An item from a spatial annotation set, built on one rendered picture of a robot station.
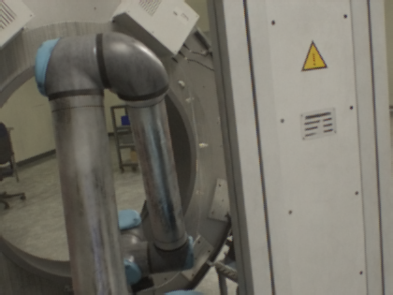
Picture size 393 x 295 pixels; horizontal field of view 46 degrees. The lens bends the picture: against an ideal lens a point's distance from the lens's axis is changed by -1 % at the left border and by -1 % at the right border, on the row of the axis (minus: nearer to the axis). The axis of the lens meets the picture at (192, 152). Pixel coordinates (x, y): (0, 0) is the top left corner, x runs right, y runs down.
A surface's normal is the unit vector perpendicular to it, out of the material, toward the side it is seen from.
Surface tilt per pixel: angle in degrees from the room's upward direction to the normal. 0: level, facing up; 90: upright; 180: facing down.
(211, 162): 90
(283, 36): 90
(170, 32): 90
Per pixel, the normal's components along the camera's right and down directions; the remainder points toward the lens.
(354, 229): 0.40, 0.11
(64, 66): -0.02, 0.02
